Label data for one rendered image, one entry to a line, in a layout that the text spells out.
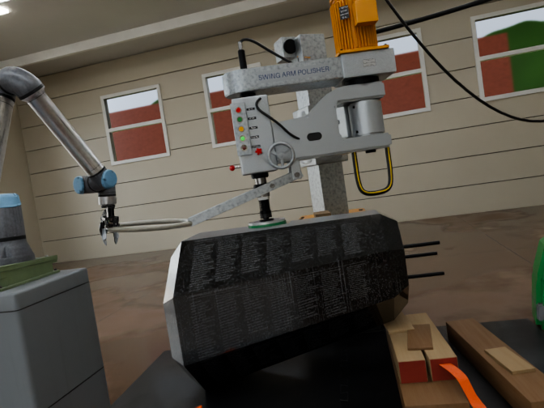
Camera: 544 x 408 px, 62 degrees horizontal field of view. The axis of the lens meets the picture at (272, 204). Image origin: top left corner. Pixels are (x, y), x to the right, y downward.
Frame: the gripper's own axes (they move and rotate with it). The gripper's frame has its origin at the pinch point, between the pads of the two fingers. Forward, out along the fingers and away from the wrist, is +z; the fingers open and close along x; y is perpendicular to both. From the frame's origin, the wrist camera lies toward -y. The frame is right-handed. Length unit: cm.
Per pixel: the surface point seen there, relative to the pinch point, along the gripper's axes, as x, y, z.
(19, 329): -52, 76, 16
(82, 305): -28, 55, 17
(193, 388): 33, 18, 85
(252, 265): 52, 59, 14
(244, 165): 65, 37, -36
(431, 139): 628, -242, -74
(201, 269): 32, 41, 15
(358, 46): 124, 69, -97
